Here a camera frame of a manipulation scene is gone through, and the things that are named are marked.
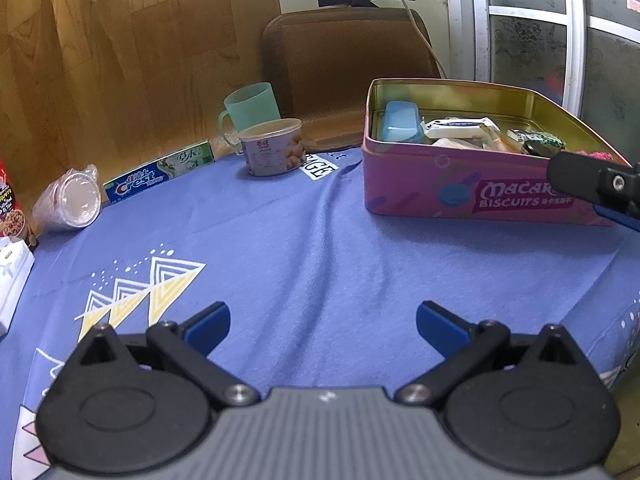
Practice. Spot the blue printed tablecloth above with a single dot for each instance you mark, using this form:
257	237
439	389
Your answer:
300	260

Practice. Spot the red snack box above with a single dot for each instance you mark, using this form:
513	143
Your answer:
10	210

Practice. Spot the pink biscuit tin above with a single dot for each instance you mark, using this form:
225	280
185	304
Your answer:
425	180

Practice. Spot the frosted glass door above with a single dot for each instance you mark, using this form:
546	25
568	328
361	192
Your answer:
550	35

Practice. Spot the round snack can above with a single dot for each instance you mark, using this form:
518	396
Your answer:
272	152

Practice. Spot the green plastic cup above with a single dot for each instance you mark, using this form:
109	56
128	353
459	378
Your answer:
250	110

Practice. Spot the toothpaste box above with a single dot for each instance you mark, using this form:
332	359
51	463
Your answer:
160	172

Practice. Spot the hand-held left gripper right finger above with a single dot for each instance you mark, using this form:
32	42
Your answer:
440	327

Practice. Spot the plastic cup in bag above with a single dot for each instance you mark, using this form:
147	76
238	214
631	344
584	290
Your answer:
70	205

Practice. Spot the wood-grain panel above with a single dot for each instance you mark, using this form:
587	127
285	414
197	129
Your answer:
125	60

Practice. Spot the pink knitted scrunchie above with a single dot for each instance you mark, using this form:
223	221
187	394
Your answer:
597	155

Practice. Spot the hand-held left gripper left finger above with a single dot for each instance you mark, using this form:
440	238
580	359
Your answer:
210	327

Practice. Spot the blue oval case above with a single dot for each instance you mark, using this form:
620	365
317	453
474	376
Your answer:
400	120

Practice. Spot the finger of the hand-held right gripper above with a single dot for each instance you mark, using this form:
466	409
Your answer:
625	220
580	175

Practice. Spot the green packet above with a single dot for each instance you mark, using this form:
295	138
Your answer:
537	137

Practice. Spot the white wrapped packet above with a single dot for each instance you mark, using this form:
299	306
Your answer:
460	127

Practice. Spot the brown chair back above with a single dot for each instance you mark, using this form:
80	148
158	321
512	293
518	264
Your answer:
340	70

